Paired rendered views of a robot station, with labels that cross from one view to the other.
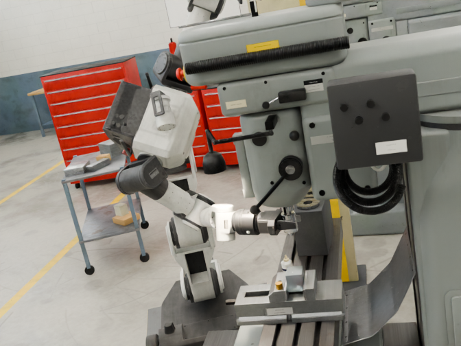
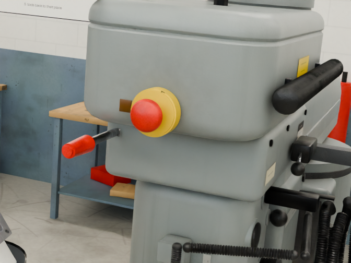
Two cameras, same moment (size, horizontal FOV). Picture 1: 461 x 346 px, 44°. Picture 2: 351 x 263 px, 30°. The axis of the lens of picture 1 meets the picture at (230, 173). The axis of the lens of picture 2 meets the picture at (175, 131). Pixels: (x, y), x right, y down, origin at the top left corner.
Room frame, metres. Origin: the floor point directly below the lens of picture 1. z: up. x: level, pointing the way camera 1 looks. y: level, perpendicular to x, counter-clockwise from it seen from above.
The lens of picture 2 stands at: (1.69, 0.85, 1.91)
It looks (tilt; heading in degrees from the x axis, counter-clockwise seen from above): 13 degrees down; 274
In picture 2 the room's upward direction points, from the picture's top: 5 degrees clockwise
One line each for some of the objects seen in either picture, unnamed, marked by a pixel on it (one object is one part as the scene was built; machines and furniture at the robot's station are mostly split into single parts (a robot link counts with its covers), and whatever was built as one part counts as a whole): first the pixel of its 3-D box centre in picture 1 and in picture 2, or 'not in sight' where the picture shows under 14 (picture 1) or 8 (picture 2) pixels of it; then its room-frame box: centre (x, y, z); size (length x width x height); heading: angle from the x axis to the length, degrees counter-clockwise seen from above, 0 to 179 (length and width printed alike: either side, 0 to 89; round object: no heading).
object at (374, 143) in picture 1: (374, 120); not in sight; (1.31, -0.36, 1.62); 0.20 x 0.09 x 0.21; 75
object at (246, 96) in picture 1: (280, 85); (215, 135); (1.70, -0.20, 1.68); 0.34 x 0.24 x 0.10; 75
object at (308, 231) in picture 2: (243, 137); (306, 235); (1.56, -0.05, 1.58); 0.17 x 0.01 x 0.01; 83
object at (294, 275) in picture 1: (295, 279); not in sight; (1.65, -0.14, 1.07); 0.06 x 0.05 x 0.06; 166
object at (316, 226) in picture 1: (313, 220); not in sight; (2.11, -0.29, 1.05); 0.22 x 0.12 x 0.20; 161
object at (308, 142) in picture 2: (283, 98); (298, 155); (1.57, -0.19, 1.66); 0.12 x 0.04 x 0.04; 75
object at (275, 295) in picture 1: (279, 286); not in sight; (1.66, -0.09, 1.04); 0.12 x 0.06 x 0.04; 166
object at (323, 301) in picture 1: (289, 295); not in sight; (1.66, -0.11, 1.01); 0.35 x 0.15 x 0.11; 76
